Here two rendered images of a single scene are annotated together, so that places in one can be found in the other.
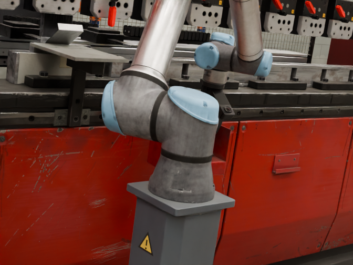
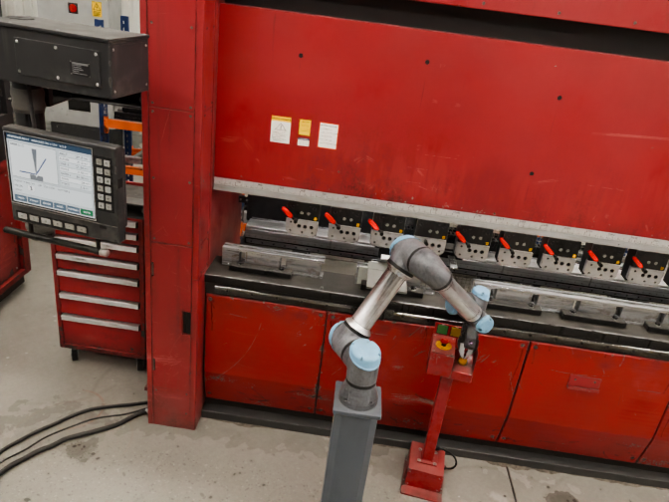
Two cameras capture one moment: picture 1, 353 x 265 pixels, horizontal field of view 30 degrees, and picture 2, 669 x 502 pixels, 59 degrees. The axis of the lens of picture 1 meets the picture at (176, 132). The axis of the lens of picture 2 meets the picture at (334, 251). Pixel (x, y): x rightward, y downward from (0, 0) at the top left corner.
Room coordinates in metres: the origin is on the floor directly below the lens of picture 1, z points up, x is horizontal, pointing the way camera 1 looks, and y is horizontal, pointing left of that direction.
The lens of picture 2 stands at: (0.00, -1.13, 2.20)
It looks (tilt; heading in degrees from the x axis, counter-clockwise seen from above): 25 degrees down; 43
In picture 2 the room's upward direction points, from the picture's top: 7 degrees clockwise
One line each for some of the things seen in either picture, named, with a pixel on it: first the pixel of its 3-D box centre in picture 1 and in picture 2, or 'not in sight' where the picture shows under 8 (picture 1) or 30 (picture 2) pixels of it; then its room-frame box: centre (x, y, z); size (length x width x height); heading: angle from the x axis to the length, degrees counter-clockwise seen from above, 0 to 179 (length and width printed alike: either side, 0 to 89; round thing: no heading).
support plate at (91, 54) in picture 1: (79, 52); (386, 277); (1.95, 0.32, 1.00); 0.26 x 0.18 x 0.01; 41
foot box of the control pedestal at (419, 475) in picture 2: not in sight; (424, 470); (2.02, -0.06, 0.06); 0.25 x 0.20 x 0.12; 34
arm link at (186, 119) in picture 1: (188, 120); (362, 361); (1.44, -0.02, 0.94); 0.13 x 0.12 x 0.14; 71
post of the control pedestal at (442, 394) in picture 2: not in sight; (437, 414); (2.05, -0.04, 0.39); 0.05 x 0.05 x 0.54; 34
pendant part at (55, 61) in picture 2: not in sight; (73, 145); (0.85, 1.04, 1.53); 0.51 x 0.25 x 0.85; 121
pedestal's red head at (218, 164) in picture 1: (188, 141); (452, 352); (2.05, -0.04, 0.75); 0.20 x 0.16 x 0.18; 124
